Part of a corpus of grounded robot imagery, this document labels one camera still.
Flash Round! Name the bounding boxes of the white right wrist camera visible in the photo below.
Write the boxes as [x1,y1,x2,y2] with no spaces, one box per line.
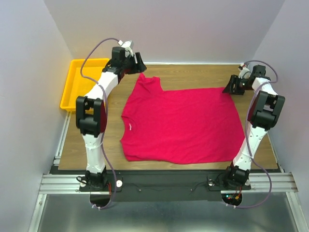
[239,63,251,79]

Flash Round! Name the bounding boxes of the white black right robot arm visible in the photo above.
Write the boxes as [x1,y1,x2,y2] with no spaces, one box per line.
[222,60,285,189]

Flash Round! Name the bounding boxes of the pink t shirt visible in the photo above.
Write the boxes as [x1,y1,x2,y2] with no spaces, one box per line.
[120,74,245,164]

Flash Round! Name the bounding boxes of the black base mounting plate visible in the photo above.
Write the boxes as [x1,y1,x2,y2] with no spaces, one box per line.
[77,170,251,205]

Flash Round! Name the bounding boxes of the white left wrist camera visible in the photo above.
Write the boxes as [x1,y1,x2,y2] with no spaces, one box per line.
[118,40,134,53]

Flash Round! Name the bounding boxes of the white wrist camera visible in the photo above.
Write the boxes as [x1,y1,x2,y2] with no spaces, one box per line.
[118,40,134,53]
[239,63,251,79]

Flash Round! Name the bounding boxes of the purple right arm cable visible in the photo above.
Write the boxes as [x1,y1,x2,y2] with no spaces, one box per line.
[226,60,279,209]

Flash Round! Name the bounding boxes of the yellow plastic tray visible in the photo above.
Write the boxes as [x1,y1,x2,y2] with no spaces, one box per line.
[60,58,109,112]

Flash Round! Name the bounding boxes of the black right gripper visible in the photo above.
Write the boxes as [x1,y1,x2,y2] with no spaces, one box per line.
[222,74,253,95]

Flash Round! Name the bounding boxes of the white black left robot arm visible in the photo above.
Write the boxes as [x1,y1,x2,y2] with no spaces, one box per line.
[75,44,147,192]

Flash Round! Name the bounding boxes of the aluminium frame rail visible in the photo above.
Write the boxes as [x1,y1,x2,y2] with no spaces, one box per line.
[29,113,307,232]

